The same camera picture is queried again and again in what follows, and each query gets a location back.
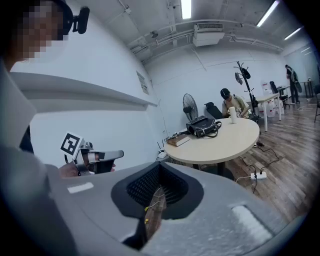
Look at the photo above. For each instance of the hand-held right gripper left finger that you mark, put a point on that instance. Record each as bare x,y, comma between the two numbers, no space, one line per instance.
100,200

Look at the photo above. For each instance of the white rectangular table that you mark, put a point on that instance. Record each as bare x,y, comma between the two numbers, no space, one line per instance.
268,98

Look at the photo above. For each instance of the white ceiling air conditioner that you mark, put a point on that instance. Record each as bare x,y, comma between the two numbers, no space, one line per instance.
208,35

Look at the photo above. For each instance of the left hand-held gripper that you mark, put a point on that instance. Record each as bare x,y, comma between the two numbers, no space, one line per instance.
71,146

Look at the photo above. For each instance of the dark narrow table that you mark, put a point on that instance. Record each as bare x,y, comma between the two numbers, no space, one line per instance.
307,83

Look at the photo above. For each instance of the black standing fan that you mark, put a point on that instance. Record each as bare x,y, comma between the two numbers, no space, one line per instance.
190,106

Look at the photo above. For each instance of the white power strip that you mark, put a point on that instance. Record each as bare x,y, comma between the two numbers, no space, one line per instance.
258,176

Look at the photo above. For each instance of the black padded chair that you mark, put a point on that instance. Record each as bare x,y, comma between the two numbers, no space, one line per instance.
213,111

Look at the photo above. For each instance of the person's torso dark shirt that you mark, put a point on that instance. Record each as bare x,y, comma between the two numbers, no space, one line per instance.
26,141

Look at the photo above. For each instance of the ceiling security camera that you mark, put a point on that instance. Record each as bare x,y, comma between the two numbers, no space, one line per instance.
155,34

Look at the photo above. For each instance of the person's head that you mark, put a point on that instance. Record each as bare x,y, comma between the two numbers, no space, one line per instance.
35,32

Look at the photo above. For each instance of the group of clear water jugs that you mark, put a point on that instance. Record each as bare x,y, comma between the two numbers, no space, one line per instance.
271,108

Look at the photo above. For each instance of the black office chair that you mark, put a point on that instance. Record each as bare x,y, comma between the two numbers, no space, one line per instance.
276,90

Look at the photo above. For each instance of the white router black antennas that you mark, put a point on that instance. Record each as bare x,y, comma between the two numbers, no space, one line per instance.
162,153

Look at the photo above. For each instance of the black leather handbag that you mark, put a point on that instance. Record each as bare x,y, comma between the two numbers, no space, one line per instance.
200,125

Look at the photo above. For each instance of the brown hardcover book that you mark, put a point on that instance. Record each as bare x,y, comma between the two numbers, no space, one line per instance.
178,140

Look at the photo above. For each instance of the black coat rack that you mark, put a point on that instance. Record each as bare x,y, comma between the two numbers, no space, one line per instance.
248,87

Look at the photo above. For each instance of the framed wall notice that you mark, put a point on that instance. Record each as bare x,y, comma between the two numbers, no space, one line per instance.
143,83

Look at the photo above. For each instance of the white cylindrical tumbler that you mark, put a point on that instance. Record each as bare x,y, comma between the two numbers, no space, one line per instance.
233,115

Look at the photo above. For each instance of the ceiling tube light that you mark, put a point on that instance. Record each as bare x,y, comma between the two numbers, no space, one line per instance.
186,8
267,13
293,33

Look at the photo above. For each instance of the person's left forearm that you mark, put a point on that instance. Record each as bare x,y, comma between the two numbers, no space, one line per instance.
67,170

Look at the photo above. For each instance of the black head-mounted camera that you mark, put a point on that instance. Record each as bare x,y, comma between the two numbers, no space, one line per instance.
81,20

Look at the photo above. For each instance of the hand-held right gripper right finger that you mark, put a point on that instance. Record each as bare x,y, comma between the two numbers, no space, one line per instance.
220,225

